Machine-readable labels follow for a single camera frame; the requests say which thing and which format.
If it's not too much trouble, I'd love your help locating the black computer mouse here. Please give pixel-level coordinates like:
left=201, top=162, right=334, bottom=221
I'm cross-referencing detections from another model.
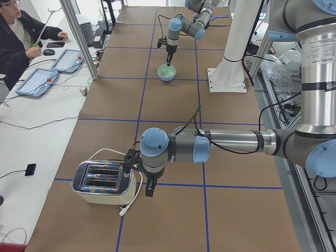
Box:
left=43, top=49, right=56, bottom=56

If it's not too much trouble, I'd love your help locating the small black puck device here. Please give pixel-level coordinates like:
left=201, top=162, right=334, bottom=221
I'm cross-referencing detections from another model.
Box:
left=25, top=163, right=36, bottom=176

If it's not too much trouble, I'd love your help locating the teach pendant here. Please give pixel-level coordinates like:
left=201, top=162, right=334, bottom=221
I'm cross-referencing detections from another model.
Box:
left=15, top=68, right=59, bottom=98
left=50, top=49, right=83, bottom=74

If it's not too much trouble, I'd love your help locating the upper teach pendant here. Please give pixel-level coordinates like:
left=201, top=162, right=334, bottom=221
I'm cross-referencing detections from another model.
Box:
left=50, top=49, right=83, bottom=74

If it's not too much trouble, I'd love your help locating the cream toaster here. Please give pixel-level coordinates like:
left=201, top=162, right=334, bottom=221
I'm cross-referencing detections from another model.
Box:
left=72, top=160, right=137, bottom=205

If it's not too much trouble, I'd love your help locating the black keyboard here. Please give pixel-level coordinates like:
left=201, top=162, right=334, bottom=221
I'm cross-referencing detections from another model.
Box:
left=79, top=22, right=93, bottom=47

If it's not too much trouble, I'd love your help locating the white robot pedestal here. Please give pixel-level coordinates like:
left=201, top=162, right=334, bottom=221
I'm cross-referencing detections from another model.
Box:
left=208, top=0, right=264, bottom=93

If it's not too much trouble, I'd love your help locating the seated person in black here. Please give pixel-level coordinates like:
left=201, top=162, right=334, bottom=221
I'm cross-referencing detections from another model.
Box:
left=1, top=1, right=68, bottom=90

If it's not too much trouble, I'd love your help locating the black smartphone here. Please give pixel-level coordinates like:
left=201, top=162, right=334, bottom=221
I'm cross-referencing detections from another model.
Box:
left=46, top=41, right=65, bottom=48

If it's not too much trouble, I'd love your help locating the aluminium camera post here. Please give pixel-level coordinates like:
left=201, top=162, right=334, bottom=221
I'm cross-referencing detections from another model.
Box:
left=60, top=0, right=99, bottom=80

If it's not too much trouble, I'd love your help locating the green bowl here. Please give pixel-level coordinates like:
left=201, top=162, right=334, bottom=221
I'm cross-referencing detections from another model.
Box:
left=157, top=64, right=176, bottom=81

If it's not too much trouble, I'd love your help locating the lower teach pendant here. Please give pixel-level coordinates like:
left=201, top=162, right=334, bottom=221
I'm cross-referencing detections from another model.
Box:
left=15, top=68, right=59, bottom=98

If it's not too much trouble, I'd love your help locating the clear plastic bag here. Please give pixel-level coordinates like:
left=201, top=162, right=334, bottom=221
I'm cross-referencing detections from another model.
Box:
left=260, top=49, right=302, bottom=82

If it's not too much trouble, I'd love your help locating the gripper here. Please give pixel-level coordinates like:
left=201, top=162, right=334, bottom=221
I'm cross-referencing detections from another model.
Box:
left=142, top=157, right=165, bottom=197
left=166, top=44, right=177, bottom=66

